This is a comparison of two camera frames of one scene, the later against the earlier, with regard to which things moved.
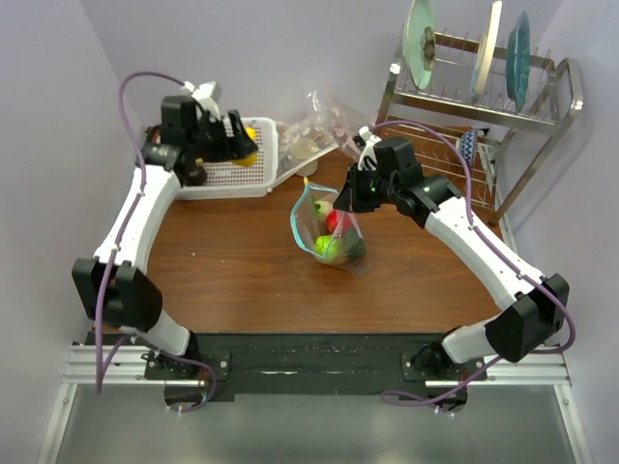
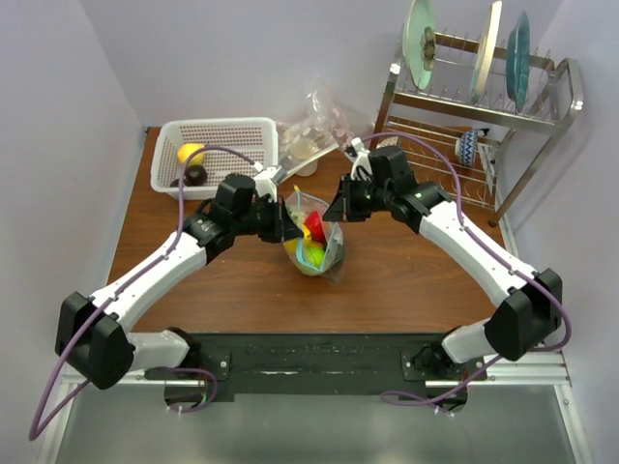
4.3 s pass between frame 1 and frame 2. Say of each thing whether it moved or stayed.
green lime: moved
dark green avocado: moved
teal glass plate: stayed
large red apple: moved
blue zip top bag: moved
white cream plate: stayed
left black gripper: moved
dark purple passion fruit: stayed
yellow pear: moved
